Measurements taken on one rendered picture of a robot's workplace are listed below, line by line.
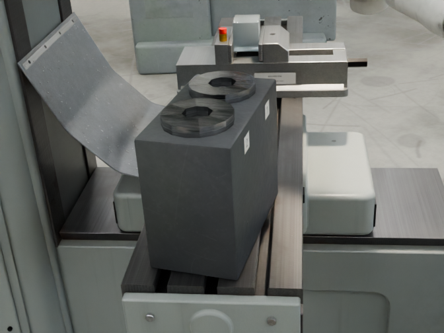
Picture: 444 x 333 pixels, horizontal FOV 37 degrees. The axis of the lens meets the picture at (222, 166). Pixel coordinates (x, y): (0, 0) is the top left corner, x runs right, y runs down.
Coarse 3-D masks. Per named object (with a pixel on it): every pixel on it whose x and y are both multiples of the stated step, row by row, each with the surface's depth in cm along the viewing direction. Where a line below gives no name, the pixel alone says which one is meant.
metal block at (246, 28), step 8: (240, 16) 136; (248, 16) 136; (256, 16) 136; (240, 24) 132; (248, 24) 132; (256, 24) 132; (240, 32) 133; (248, 32) 133; (256, 32) 133; (240, 40) 134; (248, 40) 134; (256, 40) 134; (240, 48) 135; (248, 48) 135; (256, 48) 134
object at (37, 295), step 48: (0, 0) 107; (48, 0) 128; (0, 48) 111; (0, 96) 113; (0, 144) 117; (48, 144) 127; (0, 192) 121; (48, 192) 127; (0, 240) 125; (48, 240) 129; (0, 288) 130; (48, 288) 133
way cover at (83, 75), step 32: (64, 32) 132; (32, 64) 117; (64, 64) 127; (96, 64) 140; (64, 96) 122; (96, 96) 133; (128, 96) 143; (64, 128) 118; (96, 128) 126; (128, 128) 134; (128, 160) 125
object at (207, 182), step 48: (192, 96) 87; (240, 96) 85; (144, 144) 77; (192, 144) 76; (240, 144) 78; (144, 192) 81; (192, 192) 78; (240, 192) 80; (192, 240) 82; (240, 240) 82
